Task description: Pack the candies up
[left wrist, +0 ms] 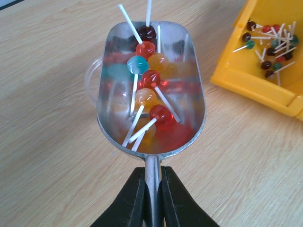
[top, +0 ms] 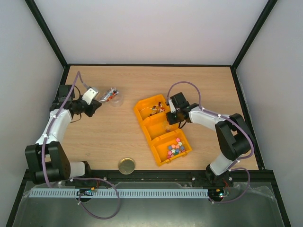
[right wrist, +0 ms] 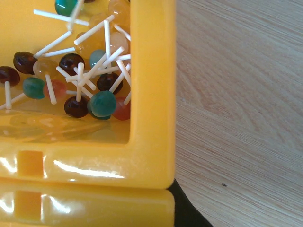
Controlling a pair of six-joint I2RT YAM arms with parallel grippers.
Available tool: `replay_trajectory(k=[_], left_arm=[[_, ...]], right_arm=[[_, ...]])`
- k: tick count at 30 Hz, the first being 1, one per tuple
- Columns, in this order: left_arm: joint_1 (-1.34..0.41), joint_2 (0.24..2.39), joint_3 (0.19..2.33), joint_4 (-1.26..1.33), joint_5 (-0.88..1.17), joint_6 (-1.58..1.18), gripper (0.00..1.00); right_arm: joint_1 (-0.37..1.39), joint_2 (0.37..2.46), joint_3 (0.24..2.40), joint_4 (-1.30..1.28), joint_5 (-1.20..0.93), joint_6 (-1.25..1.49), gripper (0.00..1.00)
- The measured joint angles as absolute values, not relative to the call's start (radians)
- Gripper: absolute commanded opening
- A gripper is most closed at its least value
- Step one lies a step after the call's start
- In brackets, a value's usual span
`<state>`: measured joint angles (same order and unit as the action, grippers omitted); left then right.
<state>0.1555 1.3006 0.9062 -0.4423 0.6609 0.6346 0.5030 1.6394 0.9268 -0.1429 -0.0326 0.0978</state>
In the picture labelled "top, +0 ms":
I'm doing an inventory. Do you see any yellow star candy bin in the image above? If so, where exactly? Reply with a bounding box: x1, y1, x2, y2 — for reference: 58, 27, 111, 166
150, 129, 192, 166

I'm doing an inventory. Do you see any yellow lollipop bin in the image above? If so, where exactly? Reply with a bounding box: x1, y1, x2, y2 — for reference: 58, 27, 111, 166
134, 94, 170, 122

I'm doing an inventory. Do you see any metal scoop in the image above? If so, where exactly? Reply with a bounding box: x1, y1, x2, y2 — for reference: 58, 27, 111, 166
99, 91, 119, 103

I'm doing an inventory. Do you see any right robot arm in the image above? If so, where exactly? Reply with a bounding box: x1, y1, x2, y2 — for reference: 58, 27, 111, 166
166, 92, 254, 185

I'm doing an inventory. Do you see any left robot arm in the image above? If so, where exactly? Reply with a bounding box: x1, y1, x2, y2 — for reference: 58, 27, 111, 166
25, 85, 102, 184

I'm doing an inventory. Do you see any clear glass jar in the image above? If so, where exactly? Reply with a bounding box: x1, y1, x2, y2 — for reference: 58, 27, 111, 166
106, 87, 124, 107

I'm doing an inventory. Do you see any gold jar lid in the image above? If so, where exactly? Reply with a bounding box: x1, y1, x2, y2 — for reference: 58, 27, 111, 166
118, 157, 135, 175

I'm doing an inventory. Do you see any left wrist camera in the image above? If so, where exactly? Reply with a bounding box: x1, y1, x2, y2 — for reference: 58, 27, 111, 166
81, 87, 99, 105

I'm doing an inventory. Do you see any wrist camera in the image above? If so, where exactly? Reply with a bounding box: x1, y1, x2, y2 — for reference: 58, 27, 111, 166
166, 98, 177, 113
81, 87, 99, 105

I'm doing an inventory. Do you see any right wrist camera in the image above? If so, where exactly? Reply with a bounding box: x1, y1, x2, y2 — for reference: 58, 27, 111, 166
166, 98, 177, 113

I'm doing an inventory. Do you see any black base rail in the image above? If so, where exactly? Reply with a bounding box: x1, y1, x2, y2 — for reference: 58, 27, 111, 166
23, 168, 275, 187

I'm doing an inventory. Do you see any grey slotted cable duct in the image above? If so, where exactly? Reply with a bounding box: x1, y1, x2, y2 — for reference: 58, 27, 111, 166
29, 188, 209, 199

